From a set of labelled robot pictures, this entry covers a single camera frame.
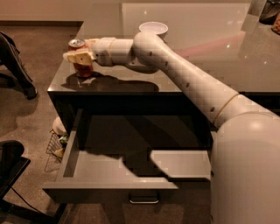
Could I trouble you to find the wire basket with items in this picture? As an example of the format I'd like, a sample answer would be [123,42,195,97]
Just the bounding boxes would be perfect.
[45,117,69,172]

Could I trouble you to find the black office chair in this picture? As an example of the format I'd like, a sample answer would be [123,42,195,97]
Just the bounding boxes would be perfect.
[0,140,67,224]

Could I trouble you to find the dark cabinet with grey top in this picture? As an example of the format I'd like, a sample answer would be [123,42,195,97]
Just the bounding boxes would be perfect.
[47,3,280,135]

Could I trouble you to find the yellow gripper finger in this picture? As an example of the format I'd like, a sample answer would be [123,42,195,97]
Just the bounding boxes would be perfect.
[85,38,98,48]
[63,48,95,65]

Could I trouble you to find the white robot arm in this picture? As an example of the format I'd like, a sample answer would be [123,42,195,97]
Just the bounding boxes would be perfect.
[63,31,280,224]

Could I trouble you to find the white ceramic bowl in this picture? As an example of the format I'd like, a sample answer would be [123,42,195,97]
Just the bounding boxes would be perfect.
[139,21,168,39]

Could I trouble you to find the metal drawer handle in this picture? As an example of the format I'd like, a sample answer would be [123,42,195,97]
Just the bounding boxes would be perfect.
[129,191,159,205]

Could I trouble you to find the red coke can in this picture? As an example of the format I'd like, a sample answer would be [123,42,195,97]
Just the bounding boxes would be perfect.
[68,38,94,78]

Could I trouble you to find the dark object top right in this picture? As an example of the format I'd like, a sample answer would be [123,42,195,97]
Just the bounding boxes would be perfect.
[259,0,280,25]

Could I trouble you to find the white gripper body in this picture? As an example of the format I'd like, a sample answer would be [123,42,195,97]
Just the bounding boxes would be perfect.
[92,38,134,67]

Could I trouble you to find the open grey top drawer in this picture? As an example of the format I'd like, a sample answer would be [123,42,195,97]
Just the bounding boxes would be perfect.
[43,110,213,203]

